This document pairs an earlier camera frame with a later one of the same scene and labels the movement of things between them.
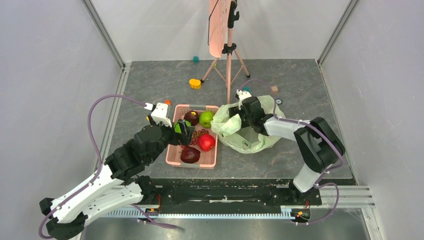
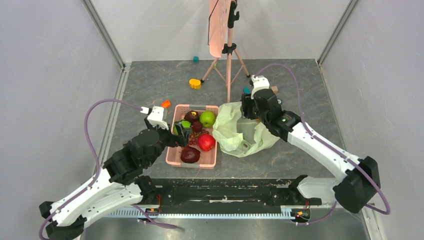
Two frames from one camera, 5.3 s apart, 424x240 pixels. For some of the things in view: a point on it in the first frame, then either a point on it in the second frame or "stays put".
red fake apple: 206,142 stays put
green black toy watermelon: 179,127 stays put
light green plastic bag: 234,137 stays put
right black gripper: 234,111 → 248,106
